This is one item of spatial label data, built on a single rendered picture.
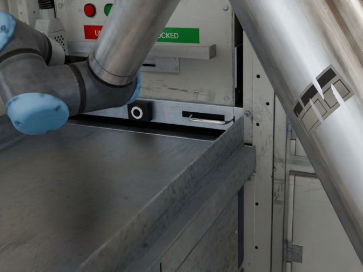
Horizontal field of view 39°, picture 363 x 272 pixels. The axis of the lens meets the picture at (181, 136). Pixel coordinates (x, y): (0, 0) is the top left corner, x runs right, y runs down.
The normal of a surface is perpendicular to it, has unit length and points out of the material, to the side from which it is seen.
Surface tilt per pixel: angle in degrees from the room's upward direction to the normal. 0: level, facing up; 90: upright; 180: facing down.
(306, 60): 80
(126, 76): 135
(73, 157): 0
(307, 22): 75
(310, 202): 90
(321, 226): 90
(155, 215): 90
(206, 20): 90
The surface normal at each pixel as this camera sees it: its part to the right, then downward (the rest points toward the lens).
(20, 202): -0.04, -0.94
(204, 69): -0.42, 0.33
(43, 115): 0.38, 0.83
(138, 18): -0.25, 0.76
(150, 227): 0.90, 0.11
